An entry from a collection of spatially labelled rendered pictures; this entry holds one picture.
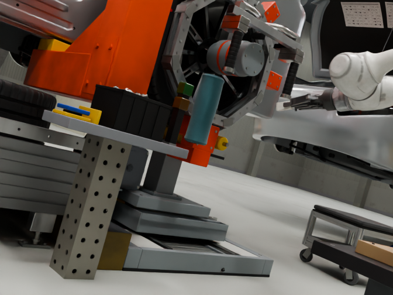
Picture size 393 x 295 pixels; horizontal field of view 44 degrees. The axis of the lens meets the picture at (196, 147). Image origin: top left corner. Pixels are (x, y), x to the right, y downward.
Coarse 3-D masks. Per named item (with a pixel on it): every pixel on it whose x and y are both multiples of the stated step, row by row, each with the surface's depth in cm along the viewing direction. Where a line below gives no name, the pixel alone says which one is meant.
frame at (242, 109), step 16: (192, 0) 183; (208, 0) 186; (176, 16) 183; (176, 32) 181; (176, 48) 181; (272, 48) 214; (176, 64) 182; (272, 64) 216; (176, 80) 184; (256, 80) 219; (176, 96) 190; (256, 96) 214; (224, 112) 210; (240, 112) 210
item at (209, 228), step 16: (128, 208) 193; (144, 208) 196; (128, 224) 191; (144, 224) 189; (160, 224) 194; (176, 224) 199; (192, 224) 205; (208, 224) 212; (224, 224) 221; (208, 240) 218; (224, 240) 220
